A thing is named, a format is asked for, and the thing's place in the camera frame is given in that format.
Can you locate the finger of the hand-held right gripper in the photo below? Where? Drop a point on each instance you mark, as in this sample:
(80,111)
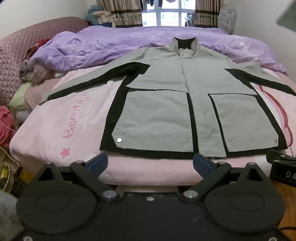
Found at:
(275,154)

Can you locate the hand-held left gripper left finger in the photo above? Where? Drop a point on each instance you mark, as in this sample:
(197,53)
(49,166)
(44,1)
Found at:
(100,162)

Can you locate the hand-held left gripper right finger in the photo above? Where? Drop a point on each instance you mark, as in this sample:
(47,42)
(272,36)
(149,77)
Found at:
(200,160)

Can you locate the grey and black jacket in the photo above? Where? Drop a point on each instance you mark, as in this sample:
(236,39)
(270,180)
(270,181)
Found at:
(159,111)

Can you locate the pile of blue and beige clothes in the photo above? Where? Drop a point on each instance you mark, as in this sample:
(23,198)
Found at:
(97,16)

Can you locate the row of hanging clothes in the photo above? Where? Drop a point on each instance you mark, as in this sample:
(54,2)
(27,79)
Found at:
(152,2)

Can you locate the pink printed blanket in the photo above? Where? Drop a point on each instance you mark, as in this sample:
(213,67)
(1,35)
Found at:
(69,120)

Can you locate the pink garment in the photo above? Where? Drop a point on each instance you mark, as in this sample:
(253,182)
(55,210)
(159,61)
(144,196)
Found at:
(5,125)

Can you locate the green pillow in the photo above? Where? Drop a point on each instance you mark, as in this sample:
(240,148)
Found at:
(19,97)

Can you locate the grey crumpled cloth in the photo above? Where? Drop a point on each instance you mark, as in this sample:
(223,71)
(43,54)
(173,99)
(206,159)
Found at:
(37,70)

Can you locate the purple quilt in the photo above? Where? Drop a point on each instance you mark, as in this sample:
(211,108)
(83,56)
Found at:
(97,44)

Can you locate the red cloth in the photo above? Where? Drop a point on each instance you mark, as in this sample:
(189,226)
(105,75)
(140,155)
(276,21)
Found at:
(38,47)

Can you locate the washing machine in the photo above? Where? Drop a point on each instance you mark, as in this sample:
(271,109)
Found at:
(190,20)

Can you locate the mauve quilted headboard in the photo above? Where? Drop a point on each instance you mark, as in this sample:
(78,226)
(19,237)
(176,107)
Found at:
(20,44)

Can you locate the cloth-covered standing fan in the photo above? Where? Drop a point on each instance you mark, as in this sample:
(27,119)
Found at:
(227,18)

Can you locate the window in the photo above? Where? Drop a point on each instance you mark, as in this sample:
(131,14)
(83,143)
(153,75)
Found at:
(166,16)

